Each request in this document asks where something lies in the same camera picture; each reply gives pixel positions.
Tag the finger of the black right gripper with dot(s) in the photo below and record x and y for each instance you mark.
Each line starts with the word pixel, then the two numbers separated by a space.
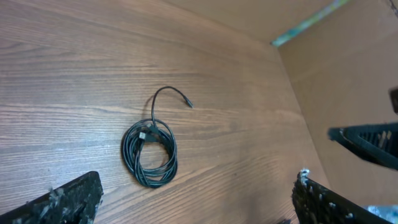
pixel 375 143

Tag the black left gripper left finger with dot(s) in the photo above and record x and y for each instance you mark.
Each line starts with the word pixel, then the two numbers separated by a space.
pixel 74 202

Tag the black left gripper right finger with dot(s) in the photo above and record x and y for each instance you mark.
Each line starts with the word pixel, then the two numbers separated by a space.
pixel 314 203

